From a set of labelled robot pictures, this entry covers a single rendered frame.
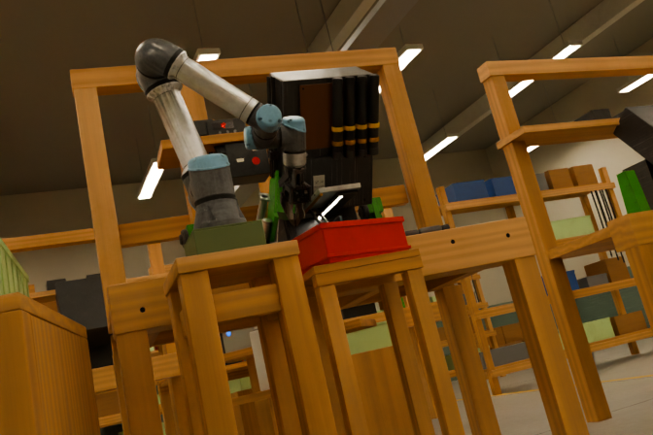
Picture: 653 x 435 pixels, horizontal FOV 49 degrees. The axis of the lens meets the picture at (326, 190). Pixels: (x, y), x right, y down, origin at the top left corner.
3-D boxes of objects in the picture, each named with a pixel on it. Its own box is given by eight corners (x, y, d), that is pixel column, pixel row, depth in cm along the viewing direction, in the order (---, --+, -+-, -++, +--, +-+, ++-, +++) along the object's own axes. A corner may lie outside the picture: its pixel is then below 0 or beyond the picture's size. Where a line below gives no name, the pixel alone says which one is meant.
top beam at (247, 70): (399, 63, 347) (395, 47, 349) (72, 88, 296) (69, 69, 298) (393, 72, 355) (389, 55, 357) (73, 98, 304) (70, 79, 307)
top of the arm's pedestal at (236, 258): (300, 253, 188) (297, 239, 189) (178, 274, 177) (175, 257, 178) (271, 279, 217) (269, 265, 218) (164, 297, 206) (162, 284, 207)
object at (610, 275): (671, 348, 810) (606, 159, 867) (496, 395, 709) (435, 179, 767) (635, 353, 857) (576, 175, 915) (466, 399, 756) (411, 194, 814)
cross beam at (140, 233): (409, 202, 335) (404, 184, 337) (120, 246, 291) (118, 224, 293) (404, 205, 339) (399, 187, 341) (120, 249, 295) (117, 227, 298)
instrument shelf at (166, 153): (368, 126, 317) (366, 117, 318) (162, 149, 286) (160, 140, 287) (351, 147, 339) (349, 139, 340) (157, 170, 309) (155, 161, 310)
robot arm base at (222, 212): (256, 223, 197) (249, 189, 200) (204, 229, 190) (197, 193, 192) (237, 238, 210) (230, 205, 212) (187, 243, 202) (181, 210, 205)
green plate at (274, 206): (294, 225, 265) (297, 172, 272) (272, 223, 263) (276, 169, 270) (287, 233, 276) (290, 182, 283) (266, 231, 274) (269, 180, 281)
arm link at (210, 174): (193, 197, 195) (186, 150, 198) (192, 210, 208) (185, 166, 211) (238, 190, 198) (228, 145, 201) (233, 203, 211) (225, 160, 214)
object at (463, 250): (536, 254, 264) (525, 216, 268) (114, 335, 213) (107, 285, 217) (517, 263, 277) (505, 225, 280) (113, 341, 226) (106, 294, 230)
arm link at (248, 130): (245, 117, 218) (281, 115, 220) (242, 130, 228) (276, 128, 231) (248, 142, 216) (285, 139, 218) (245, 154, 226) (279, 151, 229)
